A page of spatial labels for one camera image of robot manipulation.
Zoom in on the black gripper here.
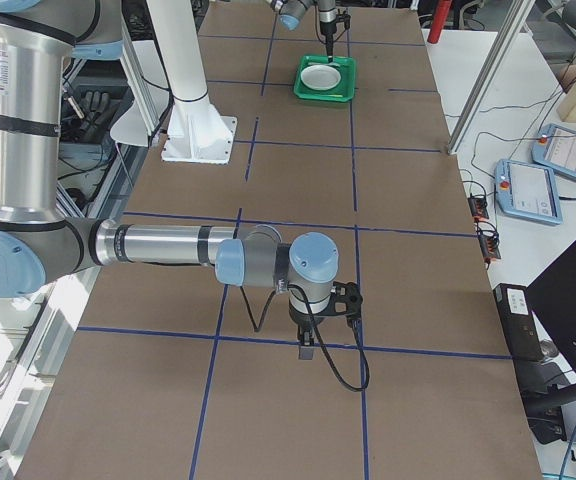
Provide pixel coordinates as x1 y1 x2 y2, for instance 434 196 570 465
289 302 334 360
319 21 335 63

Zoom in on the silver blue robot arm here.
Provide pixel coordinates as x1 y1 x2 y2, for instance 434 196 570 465
0 1 340 359
267 0 338 63

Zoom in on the white round plate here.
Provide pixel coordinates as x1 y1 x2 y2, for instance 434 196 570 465
300 64 341 91

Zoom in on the green plastic tray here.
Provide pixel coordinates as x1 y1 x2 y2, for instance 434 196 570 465
293 55 356 102

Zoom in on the red cylinder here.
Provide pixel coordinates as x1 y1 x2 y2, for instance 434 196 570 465
427 0 452 44

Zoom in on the orange black adapter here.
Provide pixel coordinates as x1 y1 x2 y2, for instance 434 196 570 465
467 195 489 221
478 231 501 264

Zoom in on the black box device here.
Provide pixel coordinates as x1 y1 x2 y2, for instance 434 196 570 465
493 283 544 362

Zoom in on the white paper sheet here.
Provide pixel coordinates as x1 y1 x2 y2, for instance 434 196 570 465
110 102 172 148

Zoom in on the near blue teach pendant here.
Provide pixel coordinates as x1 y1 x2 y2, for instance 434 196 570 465
494 159 563 225

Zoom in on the blue teach pendant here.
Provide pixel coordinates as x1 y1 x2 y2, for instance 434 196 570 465
531 124 576 181
494 159 563 225

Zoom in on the far blue teach pendant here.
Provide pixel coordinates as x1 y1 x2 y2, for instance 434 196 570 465
531 124 576 181

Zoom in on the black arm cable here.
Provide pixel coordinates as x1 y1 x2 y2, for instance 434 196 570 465
240 282 371 393

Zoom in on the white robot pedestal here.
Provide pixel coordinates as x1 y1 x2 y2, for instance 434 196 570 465
147 0 237 165

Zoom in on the aluminium frame post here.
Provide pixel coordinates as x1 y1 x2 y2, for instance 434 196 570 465
447 0 535 154

